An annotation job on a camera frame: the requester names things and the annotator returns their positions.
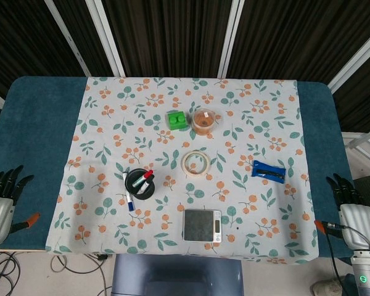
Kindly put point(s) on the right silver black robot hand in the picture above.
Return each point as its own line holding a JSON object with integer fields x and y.
{"x": 356, "y": 222}

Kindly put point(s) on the blue capped white marker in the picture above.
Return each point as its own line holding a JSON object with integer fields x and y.
{"x": 131, "y": 205}

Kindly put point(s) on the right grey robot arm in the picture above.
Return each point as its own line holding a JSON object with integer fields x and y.
{"x": 365, "y": 277}

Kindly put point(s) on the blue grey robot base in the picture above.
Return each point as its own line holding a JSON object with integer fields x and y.
{"x": 172, "y": 277}

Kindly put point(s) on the black capped white marker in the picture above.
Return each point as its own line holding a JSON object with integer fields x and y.
{"x": 145, "y": 186}

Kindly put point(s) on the black mesh pen holder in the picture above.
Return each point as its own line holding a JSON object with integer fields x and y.
{"x": 146, "y": 195}

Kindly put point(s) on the red capped white marker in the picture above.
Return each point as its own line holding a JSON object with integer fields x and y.
{"x": 147, "y": 175}

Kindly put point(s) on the beige shoe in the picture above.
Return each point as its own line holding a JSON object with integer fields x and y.
{"x": 325, "y": 286}

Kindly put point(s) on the teal table cover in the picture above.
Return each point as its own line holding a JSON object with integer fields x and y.
{"x": 34, "y": 138}

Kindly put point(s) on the blue foil pouch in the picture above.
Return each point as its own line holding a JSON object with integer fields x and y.
{"x": 266, "y": 171}

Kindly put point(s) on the silver digital pocket scale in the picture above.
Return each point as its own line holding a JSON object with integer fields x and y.
{"x": 200, "y": 225}

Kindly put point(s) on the floral fruit print tablecloth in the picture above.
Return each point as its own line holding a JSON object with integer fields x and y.
{"x": 172, "y": 203}

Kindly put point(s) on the beige masking tape roll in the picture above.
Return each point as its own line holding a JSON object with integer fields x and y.
{"x": 185, "y": 170}

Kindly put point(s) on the clear jar of rubber bands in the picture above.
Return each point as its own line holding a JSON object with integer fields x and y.
{"x": 203, "y": 121}

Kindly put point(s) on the green toy building brick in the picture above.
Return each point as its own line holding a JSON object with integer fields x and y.
{"x": 176, "y": 120}

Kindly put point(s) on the white aluminium rail frame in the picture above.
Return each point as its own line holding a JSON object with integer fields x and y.
{"x": 362, "y": 140}

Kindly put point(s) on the slanted white frame post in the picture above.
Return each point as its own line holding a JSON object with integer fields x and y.
{"x": 354, "y": 61}

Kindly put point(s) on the thin white frame post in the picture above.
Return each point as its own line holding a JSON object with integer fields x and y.
{"x": 67, "y": 37}

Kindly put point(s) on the double white frame post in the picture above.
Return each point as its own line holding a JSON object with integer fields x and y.
{"x": 106, "y": 37}

